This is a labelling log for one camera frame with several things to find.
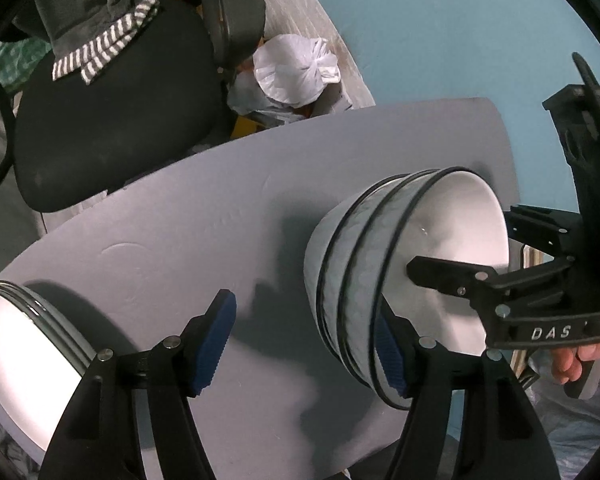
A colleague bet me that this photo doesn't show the dark grey towel striped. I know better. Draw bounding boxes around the dark grey towel striped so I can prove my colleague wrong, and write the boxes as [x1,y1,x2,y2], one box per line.
[33,0,160,86]

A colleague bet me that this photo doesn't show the clear plastic sheet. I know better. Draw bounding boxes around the clear plastic sheet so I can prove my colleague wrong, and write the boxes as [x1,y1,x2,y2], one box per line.
[527,351,600,479]

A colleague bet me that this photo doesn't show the black office chair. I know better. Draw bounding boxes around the black office chair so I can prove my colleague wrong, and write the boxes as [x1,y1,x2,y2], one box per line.
[0,0,265,212]

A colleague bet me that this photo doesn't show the large white bowl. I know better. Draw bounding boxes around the large white bowl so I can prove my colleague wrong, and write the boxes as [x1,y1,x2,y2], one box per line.
[303,167,509,410]

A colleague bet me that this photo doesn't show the white plastic bag floor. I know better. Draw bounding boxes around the white plastic bag floor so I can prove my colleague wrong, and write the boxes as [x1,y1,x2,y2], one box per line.
[252,34,341,108]

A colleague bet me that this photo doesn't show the right hand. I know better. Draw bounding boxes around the right hand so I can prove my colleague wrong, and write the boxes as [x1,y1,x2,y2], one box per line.
[550,342,600,385]

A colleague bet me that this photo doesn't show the white plate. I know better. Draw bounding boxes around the white plate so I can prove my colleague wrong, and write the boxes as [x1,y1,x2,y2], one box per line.
[0,281,95,464]

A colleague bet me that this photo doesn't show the orange toy on floor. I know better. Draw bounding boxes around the orange toy on floor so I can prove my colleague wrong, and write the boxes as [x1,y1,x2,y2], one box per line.
[229,104,316,141]

